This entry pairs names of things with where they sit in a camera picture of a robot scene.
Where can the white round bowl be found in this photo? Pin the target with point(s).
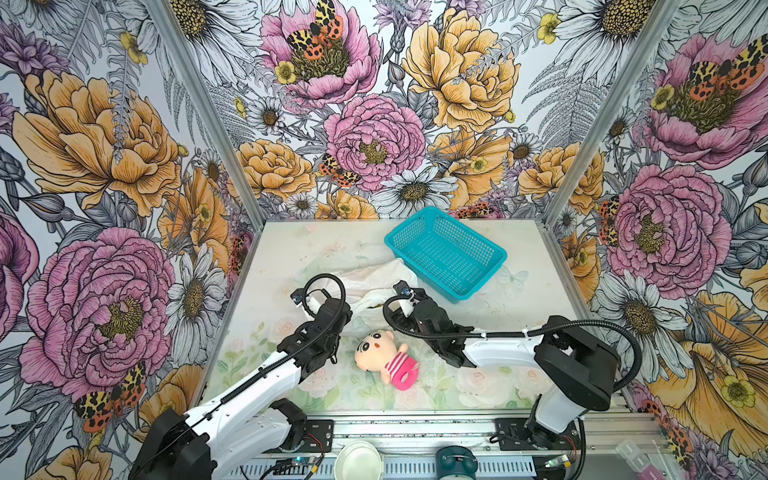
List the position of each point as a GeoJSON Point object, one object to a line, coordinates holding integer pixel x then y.
{"type": "Point", "coordinates": [358, 460]}

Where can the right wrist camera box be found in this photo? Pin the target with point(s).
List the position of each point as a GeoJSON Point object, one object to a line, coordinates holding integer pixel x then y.
{"type": "Point", "coordinates": [403, 291]}

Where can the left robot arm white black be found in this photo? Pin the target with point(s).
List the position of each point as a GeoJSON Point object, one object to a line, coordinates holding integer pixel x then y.
{"type": "Point", "coordinates": [209, 440]}

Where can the teal plastic basket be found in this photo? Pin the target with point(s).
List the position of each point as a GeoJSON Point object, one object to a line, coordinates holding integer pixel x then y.
{"type": "Point", "coordinates": [452, 258]}

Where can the pink clear plastic item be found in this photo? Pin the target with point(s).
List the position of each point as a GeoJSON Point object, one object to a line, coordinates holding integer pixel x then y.
{"type": "Point", "coordinates": [638, 461]}

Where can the pink plush doll toy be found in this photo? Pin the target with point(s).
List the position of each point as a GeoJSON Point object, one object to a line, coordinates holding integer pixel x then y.
{"type": "Point", "coordinates": [379, 353]}

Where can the white plastic bag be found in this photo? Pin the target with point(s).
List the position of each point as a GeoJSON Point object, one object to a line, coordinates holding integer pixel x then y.
{"type": "Point", "coordinates": [367, 288]}

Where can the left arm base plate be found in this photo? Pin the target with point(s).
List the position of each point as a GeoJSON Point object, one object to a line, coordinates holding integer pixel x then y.
{"type": "Point", "coordinates": [317, 438]}

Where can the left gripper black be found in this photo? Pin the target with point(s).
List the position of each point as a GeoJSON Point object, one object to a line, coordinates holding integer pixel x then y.
{"type": "Point", "coordinates": [305, 326]}

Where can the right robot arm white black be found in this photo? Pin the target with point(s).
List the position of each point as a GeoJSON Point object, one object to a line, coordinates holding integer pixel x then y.
{"type": "Point", "coordinates": [581, 368]}

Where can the dark green round object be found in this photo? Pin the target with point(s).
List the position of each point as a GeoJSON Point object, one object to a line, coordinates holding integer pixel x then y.
{"type": "Point", "coordinates": [456, 463]}

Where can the aluminium frame rail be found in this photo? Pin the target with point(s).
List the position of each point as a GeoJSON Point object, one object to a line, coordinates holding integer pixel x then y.
{"type": "Point", "coordinates": [408, 444]}

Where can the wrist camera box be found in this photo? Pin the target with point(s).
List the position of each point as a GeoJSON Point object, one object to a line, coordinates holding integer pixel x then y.
{"type": "Point", "coordinates": [403, 291]}
{"type": "Point", "coordinates": [298, 296]}

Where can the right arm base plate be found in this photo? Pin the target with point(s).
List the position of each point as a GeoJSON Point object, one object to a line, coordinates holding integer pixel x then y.
{"type": "Point", "coordinates": [519, 434]}

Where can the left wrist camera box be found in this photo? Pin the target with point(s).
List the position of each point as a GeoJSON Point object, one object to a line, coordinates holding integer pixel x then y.
{"type": "Point", "coordinates": [298, 296]}

